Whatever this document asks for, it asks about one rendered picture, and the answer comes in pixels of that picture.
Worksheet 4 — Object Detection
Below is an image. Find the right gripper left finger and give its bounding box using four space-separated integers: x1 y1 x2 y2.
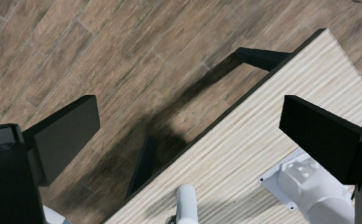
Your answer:
0 95 101 224

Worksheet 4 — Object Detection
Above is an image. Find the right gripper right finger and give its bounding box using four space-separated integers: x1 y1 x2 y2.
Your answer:
278 95 362 224

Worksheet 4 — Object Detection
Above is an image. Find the white plastic bottle with blue cap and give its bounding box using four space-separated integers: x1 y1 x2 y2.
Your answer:
176 184 198 224

